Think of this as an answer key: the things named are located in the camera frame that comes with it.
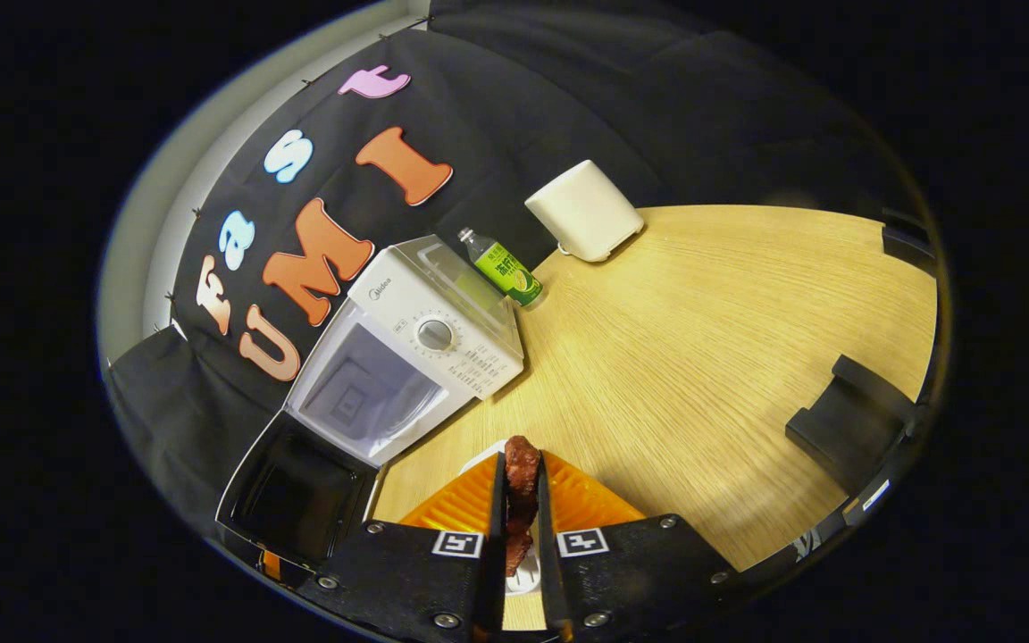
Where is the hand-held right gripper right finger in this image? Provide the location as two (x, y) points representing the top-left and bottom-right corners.
(537, 449), (739, 643)

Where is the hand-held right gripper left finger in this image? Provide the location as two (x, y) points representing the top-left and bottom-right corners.
(296, 451), (508, 643)

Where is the reddish brown meat piece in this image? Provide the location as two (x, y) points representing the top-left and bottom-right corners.
(503, 435), (542, 577)

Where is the white microwave oven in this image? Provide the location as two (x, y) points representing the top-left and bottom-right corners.
(215, 234), (526, 572)

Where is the white food tray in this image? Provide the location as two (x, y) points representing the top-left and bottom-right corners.
(461, 449), (542, 597)

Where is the green label drink bottle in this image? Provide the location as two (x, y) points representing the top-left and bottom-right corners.
(457, 226), (544, 308)

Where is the black block stand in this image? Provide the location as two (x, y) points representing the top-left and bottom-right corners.
(785, 355), (917, 497)
(881, 210), (940, 273)

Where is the white toaster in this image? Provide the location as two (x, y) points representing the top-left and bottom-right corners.
(525, 159), (646, 263)

